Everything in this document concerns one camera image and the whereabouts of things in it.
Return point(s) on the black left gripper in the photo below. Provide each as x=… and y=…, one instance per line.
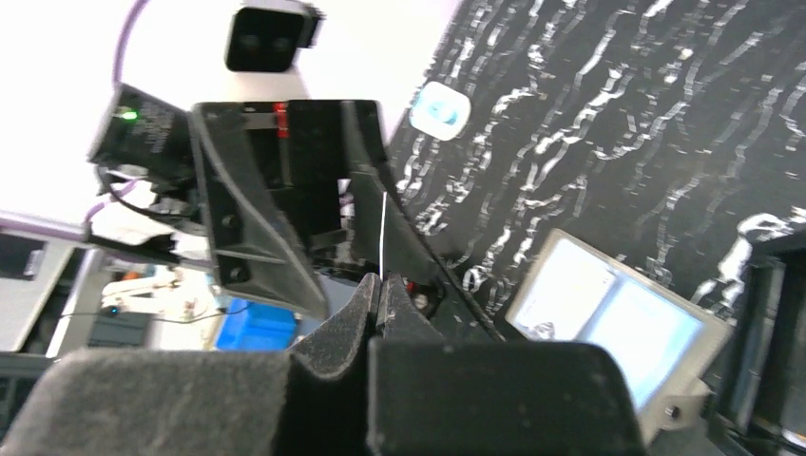
x=267, y=174

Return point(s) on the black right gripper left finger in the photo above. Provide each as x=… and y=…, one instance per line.
x=307, y=400

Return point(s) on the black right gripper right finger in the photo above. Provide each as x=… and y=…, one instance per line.
x=430, y=396

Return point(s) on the black plastic card box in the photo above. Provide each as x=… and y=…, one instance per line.
x=754, y=409

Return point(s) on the white blue blister pack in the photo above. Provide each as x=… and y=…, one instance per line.
x=439, y=111

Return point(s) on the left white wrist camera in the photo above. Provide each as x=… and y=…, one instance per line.
x=266, y=35

